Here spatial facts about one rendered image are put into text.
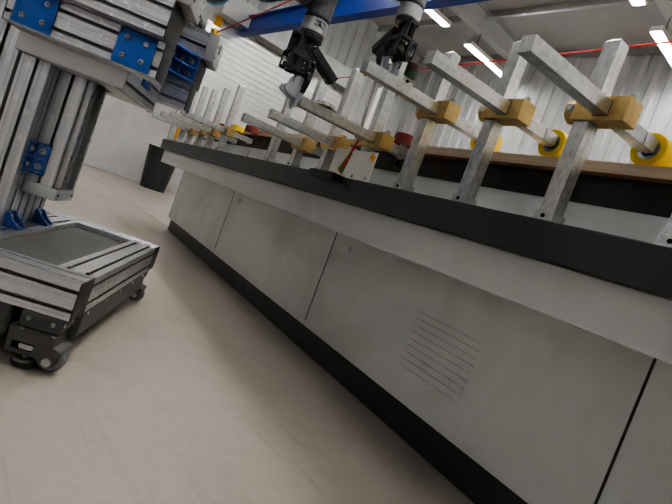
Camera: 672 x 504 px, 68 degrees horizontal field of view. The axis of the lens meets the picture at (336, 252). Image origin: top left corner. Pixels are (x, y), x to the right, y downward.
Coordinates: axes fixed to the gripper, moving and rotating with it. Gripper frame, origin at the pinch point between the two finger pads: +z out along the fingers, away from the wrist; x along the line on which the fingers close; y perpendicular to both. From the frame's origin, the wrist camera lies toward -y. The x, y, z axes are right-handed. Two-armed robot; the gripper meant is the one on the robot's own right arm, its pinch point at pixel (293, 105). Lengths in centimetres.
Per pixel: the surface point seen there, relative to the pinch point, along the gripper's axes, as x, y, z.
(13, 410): 35, 48, 83
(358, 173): -0.4, -29.7, 10.3
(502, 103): 52, -27, -12
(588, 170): 64, -49, -5
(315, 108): 1.6, -6.1, -1.7
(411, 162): 22.9, -30.3, 4.1
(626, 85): -376, -716, -353
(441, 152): 12, -49, -5
